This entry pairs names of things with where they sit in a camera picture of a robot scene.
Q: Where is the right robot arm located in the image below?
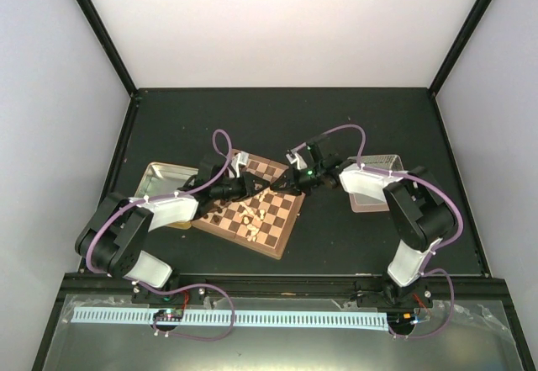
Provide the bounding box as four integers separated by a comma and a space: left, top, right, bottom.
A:
271, 158, 463, 306

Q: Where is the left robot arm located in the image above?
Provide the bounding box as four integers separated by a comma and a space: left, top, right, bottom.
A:
75, 152, 270, 303

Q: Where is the wooden chess board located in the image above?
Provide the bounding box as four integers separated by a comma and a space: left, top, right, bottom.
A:
191, 148, 306, 260

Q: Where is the right metal tray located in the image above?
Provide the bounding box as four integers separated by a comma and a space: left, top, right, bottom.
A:
340, 154, 404, 213

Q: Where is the metal tray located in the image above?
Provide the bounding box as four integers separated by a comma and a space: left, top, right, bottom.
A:
134, 162, 198, 199
340, 154, 404, 213

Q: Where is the left metal tray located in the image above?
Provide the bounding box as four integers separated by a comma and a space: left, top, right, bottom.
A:
134, 162, 198, 199

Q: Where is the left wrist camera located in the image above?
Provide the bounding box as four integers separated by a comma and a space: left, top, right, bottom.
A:
229, 151, 249, 178

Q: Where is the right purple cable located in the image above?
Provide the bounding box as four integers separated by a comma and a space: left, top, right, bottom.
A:
293, 124, 465, 341

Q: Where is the white slotted cable duct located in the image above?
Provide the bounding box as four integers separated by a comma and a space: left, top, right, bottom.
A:
71, 307, 388, 331

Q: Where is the black mounting rail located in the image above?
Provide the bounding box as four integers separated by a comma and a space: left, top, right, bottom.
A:
62, 273, 509, 307

